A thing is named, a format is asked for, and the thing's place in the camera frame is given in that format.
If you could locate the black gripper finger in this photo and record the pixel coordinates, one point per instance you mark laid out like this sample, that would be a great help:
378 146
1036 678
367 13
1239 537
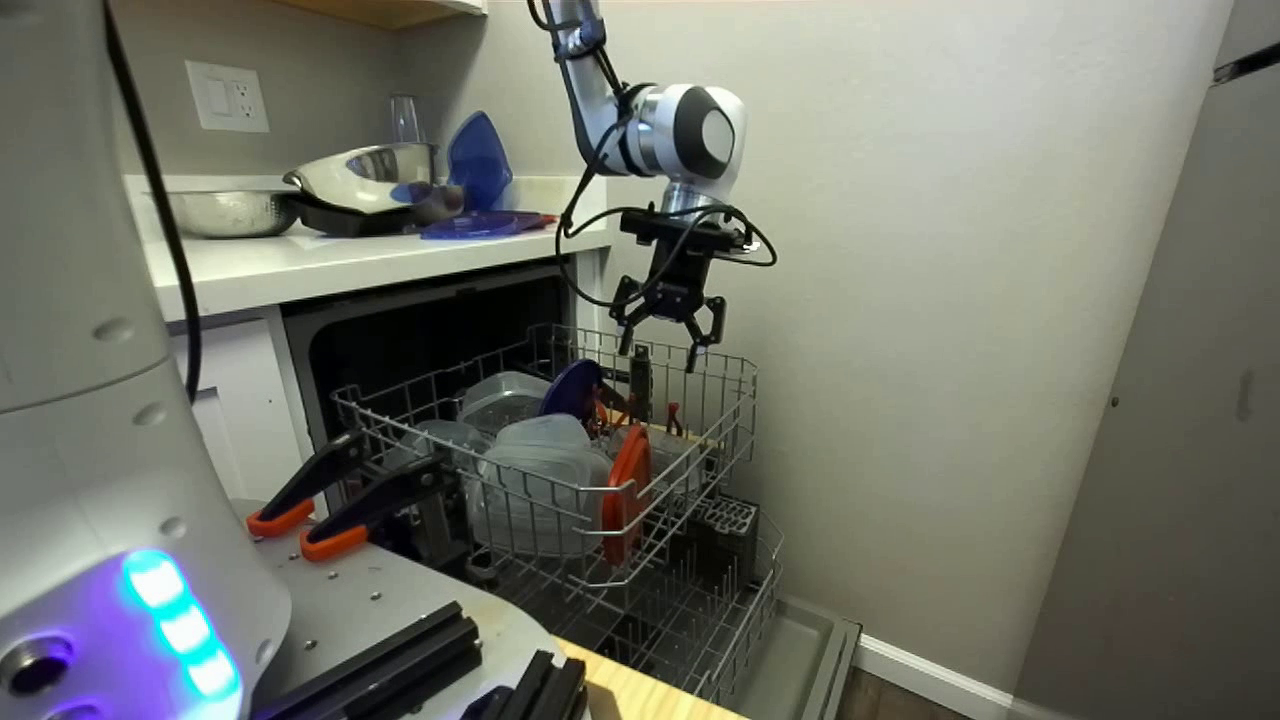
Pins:
631 311
704 326

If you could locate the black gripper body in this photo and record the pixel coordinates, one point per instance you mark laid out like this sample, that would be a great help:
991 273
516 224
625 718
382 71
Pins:
685 281

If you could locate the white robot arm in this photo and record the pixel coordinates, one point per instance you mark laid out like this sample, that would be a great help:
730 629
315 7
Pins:
82 267

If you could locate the small blue plastic lid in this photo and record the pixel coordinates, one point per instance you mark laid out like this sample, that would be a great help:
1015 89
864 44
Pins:
583 385

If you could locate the flat blue lid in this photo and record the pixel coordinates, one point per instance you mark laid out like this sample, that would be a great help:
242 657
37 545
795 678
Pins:
484 224

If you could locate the dishwasher body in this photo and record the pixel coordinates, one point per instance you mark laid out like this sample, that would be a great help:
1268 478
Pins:
401 333

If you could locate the grey dishwasher door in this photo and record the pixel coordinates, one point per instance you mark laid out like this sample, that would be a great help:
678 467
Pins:
812 666

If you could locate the black bottle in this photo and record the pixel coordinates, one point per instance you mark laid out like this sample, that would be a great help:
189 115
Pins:
642 382

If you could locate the red brown utensil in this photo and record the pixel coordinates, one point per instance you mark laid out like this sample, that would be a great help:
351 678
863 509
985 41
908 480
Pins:
674 417

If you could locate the round clear plastic container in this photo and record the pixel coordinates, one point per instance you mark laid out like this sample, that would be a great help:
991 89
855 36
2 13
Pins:
503 396

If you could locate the grey plates in rack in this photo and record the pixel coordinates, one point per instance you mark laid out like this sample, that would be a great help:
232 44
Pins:
542 480

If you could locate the grey cutlery basket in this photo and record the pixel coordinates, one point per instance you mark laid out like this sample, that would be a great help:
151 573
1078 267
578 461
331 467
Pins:
726 534

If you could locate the blue bowl upright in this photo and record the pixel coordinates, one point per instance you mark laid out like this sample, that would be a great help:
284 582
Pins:
480 161

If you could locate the white kitchen countertop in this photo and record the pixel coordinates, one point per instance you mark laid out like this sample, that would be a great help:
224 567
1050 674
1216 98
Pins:
335 262

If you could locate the shiny steel mixing bowl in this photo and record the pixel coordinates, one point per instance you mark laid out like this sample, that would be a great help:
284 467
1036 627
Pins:
354 172

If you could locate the black clamp orange tips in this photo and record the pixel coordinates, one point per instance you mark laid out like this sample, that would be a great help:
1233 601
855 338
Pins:
315 480
384 501

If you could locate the black pan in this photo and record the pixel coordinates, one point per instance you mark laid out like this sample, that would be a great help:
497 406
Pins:
335 220

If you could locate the white base cabinet door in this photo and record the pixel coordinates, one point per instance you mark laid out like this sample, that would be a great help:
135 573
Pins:
242 414

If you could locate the steel mesh colander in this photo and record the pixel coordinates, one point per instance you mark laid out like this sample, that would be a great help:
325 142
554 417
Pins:
224 209

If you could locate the white baseboard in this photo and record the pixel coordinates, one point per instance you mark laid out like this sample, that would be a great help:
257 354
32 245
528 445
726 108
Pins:
933 681

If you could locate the white wall cabinet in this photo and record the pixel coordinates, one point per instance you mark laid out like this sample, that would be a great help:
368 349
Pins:
384 9

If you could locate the black aluminium rail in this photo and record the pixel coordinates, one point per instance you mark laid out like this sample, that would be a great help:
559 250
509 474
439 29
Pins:
542 685
384 662

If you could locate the white wall outlet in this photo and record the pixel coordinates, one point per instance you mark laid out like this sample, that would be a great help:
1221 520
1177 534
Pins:
224 98

